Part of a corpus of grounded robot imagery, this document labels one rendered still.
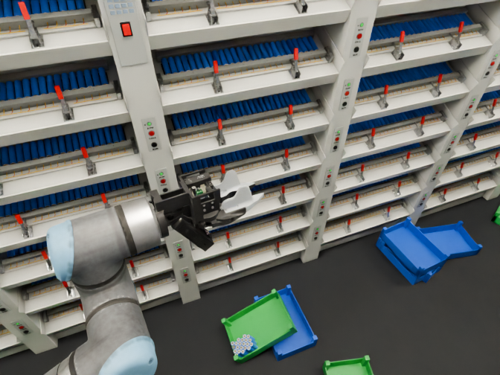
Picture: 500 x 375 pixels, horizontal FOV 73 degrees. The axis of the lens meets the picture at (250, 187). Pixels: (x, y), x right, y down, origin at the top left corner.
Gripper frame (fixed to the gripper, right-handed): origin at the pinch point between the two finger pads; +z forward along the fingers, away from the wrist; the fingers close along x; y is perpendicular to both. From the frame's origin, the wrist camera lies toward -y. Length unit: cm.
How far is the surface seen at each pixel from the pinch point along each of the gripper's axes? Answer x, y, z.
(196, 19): 48, 22, 9
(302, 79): 42, 1, 42
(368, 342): -4, -116, 63
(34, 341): 66, -105, -74
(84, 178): 54, -21, -31
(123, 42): 47, 19, -11
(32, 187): 57, -21, -45
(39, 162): 61, -16, -41
